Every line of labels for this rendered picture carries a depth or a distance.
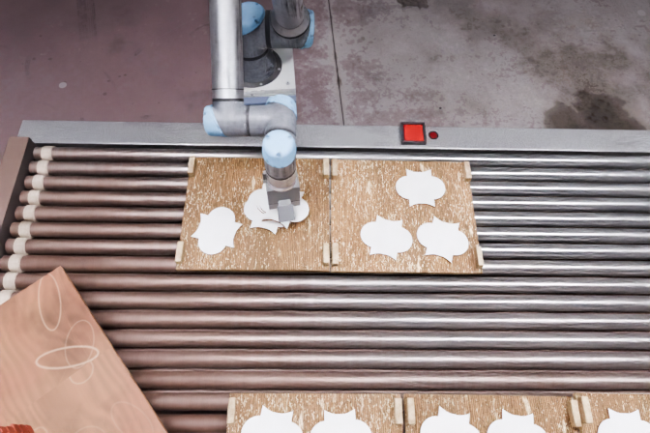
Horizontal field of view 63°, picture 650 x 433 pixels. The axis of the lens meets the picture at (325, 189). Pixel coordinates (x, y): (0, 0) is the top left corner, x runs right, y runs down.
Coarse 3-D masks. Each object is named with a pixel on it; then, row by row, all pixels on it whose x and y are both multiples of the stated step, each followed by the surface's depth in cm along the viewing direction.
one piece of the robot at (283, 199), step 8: (296, 168) 135; (264, 176) 131; (296, 176) 134; (296, 184) 133; (272, 192) 133; (280, 192) 134; (288, 192) 134; (296, 192) 135; (272, 200) 137; (280, 200) 137; (288, 200) 137; (296, 200) 139; (272, 208) 140; (280, 208) 137; (288, 208) 137; (280, 216) 137; (288, 216) 137
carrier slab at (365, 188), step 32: (352, 160) 158; (384, 160) 159; (352, 192) 153; (384, 192) 154; (448, 192) 154; (352, 224) 149; (416, 224) 149; (352, 256) 144; (384, 256) 144; (416, 256) 145
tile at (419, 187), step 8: (408, 176) 156; (416, 176) 156; (424, 176) 156; (432, 176) 156; (400, 184) 154; (408, 184) 154; (416, 184) 154; (424, 184) 154; (432, 184) 155; (440, 184) 155; (400, 192) 153; (408, 192) 153; (416, 192) 153; (424, 192) 153; (432, 192) 153; (440, 192) 153; (416, 200) 152; (424, 200) 152; (432, 200) 152
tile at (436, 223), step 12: (420, 228) 148; (432, 228) 148; (444, 228) 148; (456, 228) 148; (420, 240) 146; (432, 240) 146; (444, 240) 146; (456, 240) 146; (432, 252) 144; (444, 252) 145; (456, 252) 145
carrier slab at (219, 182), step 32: (224, 160) 157; (256, 160) 157; (320, 160) 158; (192, 192) 152; (224, 192) 152; (320, 192) 153; (192, 224) 147; (320, 224) 148; (192, 256) 143; (224, 256) 143; (256, 256) 143; (288, 256) 144; (320, 256) 144
